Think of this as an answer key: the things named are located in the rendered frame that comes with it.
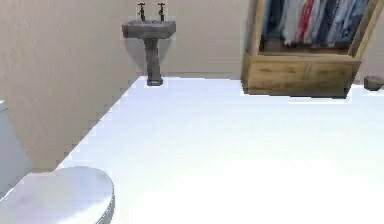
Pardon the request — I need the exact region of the white toilet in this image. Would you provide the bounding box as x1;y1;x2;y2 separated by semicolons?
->
0;99;116;224

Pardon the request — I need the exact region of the dark sink tap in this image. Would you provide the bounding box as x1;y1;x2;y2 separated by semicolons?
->
137;2;147;22
157;2;167;22

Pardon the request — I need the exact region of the wooden wardrobe with clothes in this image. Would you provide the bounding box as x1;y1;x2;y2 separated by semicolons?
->
241;0;384;99

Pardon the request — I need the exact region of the small grey round object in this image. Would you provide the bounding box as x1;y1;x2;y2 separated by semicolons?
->
363;75;384;92

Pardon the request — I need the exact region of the grey pedestal sink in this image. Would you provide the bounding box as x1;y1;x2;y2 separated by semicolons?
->
121;18;177;87

